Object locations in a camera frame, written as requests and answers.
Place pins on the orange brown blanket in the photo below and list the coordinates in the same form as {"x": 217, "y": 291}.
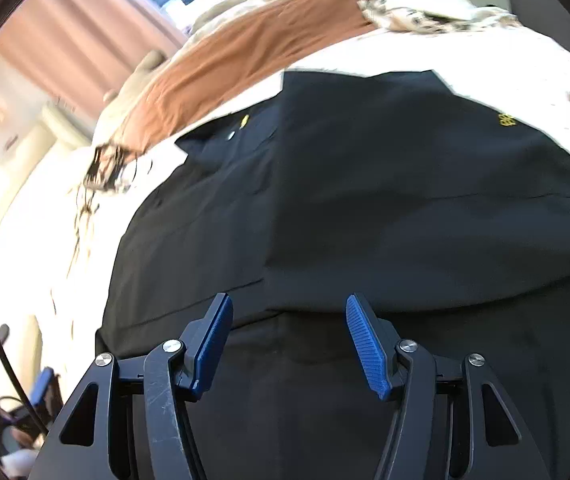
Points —
{"x": 222, "y": 61}

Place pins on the patterned white cloth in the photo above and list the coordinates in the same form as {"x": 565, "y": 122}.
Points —
{"x": 430, "y": 17}

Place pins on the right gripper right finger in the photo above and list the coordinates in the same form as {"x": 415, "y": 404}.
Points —
{"x": 451, "y": 419}

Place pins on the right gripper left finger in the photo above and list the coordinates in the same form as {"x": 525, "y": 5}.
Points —
{"x": 127, "y": 418}

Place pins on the black shirt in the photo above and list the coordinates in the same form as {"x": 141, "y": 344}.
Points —
{"x": 452, "y": 224}

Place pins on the left pink curtain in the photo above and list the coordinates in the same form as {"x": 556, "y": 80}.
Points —
{"x": 78, "y": 50}

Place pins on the beige duvet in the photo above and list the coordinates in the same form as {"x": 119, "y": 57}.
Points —
{"x": 123, "y": 100}

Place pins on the dotted white bed sheet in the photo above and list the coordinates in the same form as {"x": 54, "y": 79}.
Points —
{"x": 57, "y": 248}

